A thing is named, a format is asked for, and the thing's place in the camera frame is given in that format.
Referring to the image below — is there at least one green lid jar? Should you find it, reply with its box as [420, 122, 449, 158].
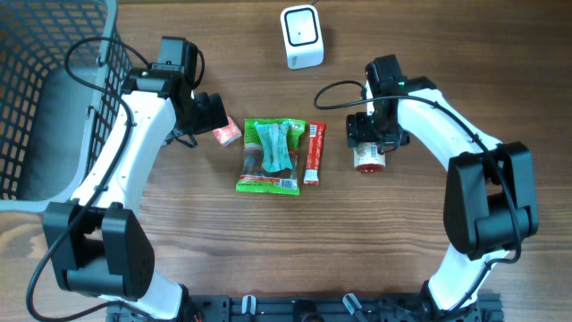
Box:
[353, 142, 385, 174]

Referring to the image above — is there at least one small red white box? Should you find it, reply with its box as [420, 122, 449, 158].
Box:
[213, 115, 242, 147]

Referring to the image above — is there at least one red snack stick packet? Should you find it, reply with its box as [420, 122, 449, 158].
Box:
[304, 122, 326, 185]

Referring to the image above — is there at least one green candy bag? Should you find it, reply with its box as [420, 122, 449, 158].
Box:
[236, 118, 306, 195]

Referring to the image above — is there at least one teal packet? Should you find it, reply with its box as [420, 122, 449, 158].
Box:
[255, 122, 293, 173]

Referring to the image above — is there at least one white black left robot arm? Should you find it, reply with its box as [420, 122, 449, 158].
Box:
[40, 37, 228, 321]

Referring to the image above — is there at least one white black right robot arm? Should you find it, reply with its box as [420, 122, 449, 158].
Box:
[346, 55, 539, 319]

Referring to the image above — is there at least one white barcode scanner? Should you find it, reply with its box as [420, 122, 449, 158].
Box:
[280, 4, 324, 70]

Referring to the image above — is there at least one grey plastic mesh basket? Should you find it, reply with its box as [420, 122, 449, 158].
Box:
[1, 0, 132, 213]

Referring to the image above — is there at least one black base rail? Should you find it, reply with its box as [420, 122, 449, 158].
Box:
[105, 292, 505, 322]

